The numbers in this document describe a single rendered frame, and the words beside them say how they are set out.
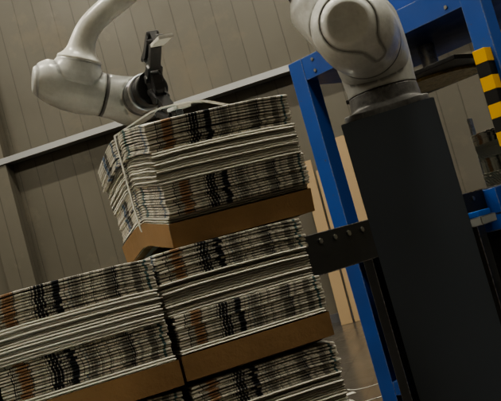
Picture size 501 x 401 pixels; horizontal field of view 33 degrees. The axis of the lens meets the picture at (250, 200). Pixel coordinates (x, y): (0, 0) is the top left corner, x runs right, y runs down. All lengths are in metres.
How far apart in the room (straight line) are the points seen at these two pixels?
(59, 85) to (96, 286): 0.65
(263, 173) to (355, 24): 0.33
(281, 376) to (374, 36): 0.64
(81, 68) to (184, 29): 6.44
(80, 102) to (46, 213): 6.82
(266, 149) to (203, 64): 6.72
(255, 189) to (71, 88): 0.59
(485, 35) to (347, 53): 1.57
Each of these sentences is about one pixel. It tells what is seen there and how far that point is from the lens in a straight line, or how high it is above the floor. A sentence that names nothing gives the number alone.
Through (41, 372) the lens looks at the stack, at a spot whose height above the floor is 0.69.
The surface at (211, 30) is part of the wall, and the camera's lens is 8.27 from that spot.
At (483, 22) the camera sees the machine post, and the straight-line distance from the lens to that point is 3.14.
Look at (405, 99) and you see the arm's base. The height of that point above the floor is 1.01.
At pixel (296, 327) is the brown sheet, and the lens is 1.50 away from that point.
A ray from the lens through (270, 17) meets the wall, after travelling 8.15.
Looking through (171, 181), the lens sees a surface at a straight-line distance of 1.45.
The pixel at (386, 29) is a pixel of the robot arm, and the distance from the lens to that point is 1.63.
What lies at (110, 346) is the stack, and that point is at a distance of 1.41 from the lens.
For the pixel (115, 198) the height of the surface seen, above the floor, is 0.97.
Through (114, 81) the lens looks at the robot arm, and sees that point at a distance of 1.95.
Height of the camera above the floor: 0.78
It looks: 4 degrees up
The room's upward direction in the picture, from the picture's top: 15 degrees counter-clockwise
